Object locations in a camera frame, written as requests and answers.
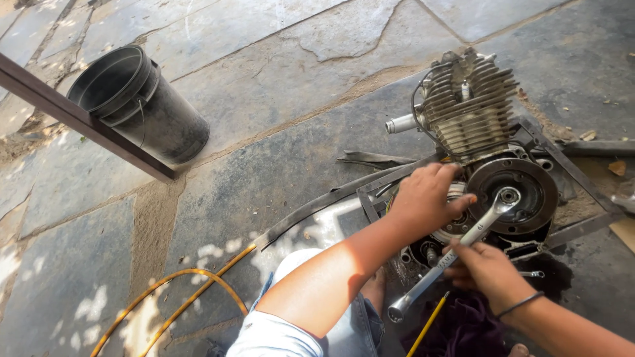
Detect person's left hand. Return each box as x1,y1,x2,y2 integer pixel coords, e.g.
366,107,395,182
387,163,478,245

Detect person's right hand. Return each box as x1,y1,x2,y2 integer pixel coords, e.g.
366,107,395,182
442,238,536,316

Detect silver ring spanner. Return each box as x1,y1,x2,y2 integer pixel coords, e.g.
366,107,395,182
387,187,522,324

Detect grey finned motorcycle engine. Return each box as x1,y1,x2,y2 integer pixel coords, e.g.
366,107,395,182
384,47,561,278

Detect black wrist band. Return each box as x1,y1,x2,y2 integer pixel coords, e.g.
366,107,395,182
496,291,545,319

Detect dark purple cloth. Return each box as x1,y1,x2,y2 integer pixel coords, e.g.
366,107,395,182
401,290,512,357

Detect yellow thin screwdriver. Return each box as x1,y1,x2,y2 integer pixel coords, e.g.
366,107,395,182
406,292,450,357

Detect dark round engine flywheel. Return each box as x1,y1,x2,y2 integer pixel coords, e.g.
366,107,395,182
466,158,559,237

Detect person's left foot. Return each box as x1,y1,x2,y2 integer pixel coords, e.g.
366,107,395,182
360,268,388,316

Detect short black rubber piece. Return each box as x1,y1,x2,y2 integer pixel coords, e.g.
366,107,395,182
337,150,418,170

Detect long black rubber strip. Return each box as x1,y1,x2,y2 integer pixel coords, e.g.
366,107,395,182
254,164,427,252

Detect brown cardboard piece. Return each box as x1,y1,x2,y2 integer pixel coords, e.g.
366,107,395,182
609,218,635,254

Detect grey metal pipe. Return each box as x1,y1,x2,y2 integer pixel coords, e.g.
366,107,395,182
556,140,635,159

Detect silver metal part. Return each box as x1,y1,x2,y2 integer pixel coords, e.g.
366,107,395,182
611,178,635,214

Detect person's light blue jeans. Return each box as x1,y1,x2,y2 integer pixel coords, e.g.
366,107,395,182
226,248,386,357

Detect black plastic bucket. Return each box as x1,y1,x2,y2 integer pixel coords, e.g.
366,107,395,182
67,45,210,165

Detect brown metal bar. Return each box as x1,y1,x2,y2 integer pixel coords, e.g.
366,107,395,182
0,52,177,182

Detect grey angle iron frame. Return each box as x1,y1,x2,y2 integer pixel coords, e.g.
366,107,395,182
356,116,626,250

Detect black engine cable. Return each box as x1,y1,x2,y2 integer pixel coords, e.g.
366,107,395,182
411,67,462,160

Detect yellow hose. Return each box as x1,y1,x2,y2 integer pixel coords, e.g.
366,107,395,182
90,243,259,357

